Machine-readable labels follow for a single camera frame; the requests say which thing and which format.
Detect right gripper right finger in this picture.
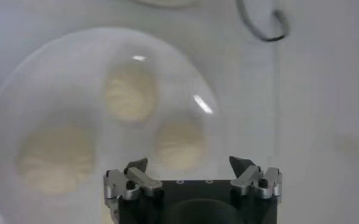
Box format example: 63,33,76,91
229,155,283,200

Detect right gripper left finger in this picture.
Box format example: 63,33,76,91
102,157,164,208

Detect white steamed baozi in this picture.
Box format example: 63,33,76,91
104,65,157,122
153,120,207,171
16,124,96,195

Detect round white plate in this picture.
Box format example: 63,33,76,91
0,26,221,224

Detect black pot power cord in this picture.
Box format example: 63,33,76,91
235,0,290,43

